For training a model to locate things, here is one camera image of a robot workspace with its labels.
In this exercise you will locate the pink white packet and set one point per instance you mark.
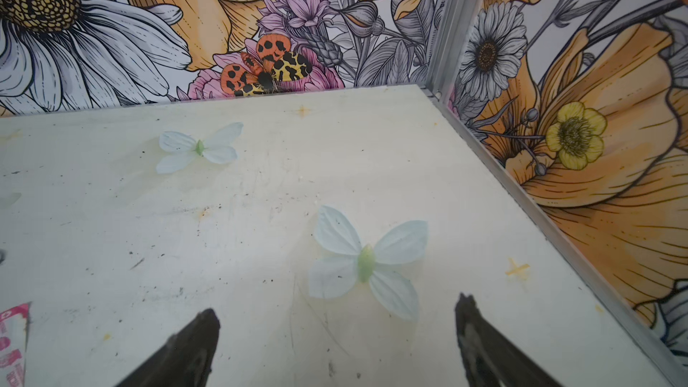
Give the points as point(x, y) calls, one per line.
point(14, 339)

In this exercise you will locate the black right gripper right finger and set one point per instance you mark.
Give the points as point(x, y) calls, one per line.
point(488, 357)

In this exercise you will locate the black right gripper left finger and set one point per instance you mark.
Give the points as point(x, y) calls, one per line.
point(184, 360)

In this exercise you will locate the aluminium corner post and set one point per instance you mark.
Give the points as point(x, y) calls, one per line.
point(448, 45)

